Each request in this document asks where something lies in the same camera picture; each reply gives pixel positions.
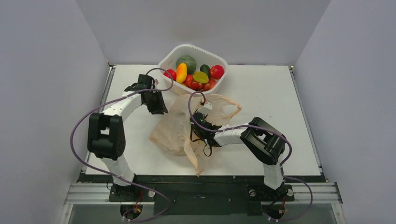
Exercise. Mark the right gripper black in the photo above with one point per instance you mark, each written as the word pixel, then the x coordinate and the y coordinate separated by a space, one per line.
pixel 198 125

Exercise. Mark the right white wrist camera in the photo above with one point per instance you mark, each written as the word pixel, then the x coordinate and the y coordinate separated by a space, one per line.
pixel 206 106

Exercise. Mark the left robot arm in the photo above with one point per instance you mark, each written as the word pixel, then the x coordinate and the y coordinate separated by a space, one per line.
pixel 106 135

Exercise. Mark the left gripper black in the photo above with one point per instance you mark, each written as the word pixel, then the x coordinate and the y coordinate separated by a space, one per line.
pixel 159 108

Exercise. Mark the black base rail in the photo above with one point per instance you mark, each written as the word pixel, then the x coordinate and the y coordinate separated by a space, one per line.
pixel 209 195

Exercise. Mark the red apple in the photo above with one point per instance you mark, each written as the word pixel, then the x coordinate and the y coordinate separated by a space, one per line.
pixel 170 73
pixel 188 80

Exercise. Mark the orange translucent plastic bag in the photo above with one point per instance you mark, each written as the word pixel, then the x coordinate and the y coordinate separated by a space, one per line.
pixel 172 132

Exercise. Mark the yellow orange mango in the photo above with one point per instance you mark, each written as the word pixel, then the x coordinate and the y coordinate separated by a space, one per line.
pixel 201 77

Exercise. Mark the round green melon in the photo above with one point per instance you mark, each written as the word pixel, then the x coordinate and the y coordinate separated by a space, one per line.
pixel 189 61

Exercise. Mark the dark green avocado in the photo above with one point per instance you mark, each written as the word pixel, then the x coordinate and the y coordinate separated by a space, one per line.
pixel 206 69

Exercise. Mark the red apple centre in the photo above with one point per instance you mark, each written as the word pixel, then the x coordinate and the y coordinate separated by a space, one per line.
pixel 188 80

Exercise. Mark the red apple left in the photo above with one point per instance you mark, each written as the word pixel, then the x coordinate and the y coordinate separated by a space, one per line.
pixel 170 73

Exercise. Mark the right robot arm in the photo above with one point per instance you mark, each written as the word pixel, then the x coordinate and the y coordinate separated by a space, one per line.
pixel 263 141

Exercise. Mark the red cherries bunch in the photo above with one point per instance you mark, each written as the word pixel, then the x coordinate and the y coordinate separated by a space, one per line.
pixel 202 87

